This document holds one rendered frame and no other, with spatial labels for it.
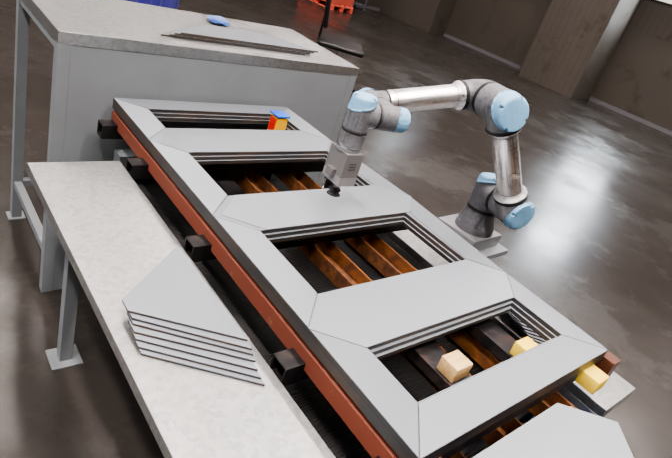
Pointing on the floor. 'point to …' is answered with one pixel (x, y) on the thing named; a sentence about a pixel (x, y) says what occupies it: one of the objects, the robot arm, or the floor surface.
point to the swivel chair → (334, 36)
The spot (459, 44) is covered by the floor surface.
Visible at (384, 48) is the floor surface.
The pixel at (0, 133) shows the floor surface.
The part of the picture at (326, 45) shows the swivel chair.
